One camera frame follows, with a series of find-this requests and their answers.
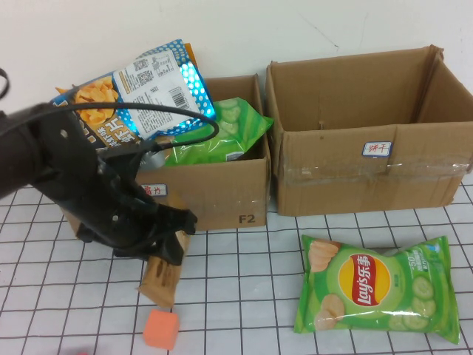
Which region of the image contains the white black-grid tablecloth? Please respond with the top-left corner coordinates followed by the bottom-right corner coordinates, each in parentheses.
top-left (0, 173), bottom-right (473, 355)

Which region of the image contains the orange snack bag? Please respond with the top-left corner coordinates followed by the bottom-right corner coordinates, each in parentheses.
top-left (55, 42), bottom-right (197, 95)

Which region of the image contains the green Lays cucumber chips bag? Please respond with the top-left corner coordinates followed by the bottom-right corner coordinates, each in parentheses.
top-left (164, 97), bottom-right (274, 167)
top-left (293, 234), bottom-right (461, 345)

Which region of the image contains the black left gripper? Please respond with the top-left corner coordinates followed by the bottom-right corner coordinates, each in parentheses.
top-left (66, 157), bottom-right (199, 267)

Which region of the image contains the blue Vikar chips bag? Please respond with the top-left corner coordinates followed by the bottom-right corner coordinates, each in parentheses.
top-left (50, 38), bottom-right (217, 149)

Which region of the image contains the brown snack packet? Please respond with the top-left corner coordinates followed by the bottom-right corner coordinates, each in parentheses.
top-left (137, 195), bottom-right (192, 308)

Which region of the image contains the cardboard box printed F2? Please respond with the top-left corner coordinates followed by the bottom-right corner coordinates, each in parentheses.
top-left (61, 73), bottom-right (273, 240)

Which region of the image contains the orange foam cube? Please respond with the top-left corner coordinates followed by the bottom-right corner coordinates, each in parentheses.
top-left (143, 309), bottom-right (181, 351)

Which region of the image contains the large open cardboard box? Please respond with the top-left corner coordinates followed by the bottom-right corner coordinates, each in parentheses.
top-left (265, 44), bottom-right (473, 217)

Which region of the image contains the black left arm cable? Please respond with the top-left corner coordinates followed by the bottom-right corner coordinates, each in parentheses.
top-left (0, 67), bottom-right (221, 163)

